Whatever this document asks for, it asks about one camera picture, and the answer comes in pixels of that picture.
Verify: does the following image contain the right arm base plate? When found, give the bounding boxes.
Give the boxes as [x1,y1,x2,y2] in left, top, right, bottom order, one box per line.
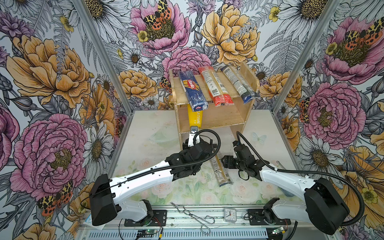
[244,209,292,226]

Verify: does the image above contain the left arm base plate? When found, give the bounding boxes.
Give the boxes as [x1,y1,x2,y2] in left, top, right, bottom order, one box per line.
[124,210,168,227]

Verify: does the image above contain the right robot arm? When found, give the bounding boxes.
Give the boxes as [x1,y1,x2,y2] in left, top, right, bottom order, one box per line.
[220,141,350,235]

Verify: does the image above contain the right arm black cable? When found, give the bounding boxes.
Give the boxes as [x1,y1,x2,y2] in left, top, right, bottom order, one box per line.
[236,131,366,227]

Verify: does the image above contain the red spaghetti bag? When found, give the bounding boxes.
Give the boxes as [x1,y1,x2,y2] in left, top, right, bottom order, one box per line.
[199,66,234,107]

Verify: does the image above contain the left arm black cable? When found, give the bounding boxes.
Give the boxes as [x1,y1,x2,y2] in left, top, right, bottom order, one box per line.
[79,128,222,208]

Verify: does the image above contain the blue Barilla spaghetti box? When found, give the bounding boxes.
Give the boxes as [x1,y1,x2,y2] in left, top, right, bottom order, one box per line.
[178,71,209,112]

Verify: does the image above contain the small white clock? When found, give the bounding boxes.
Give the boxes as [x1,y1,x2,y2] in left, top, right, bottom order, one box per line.
[224,208,237,223]

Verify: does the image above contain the clear spaghetti bag blue end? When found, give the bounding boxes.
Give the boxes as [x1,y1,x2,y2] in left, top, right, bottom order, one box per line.
[210,153,233,187]

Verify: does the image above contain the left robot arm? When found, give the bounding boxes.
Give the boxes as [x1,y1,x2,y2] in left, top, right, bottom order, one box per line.
[89,141,221,226]

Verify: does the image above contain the metal tongs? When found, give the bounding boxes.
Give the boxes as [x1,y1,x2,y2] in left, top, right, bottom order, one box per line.
[171,202,216,236]

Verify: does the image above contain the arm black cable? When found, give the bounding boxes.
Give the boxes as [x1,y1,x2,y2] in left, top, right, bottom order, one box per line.
[79,128,222,208]
[236,131,366,227]

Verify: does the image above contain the yellow Pastatime spaghetti bag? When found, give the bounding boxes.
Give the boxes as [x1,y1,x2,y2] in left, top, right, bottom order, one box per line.
[187,105,203,129]

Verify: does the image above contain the aluminium front rail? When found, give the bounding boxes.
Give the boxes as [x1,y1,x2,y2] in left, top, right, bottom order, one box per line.
[77,205,342,240]

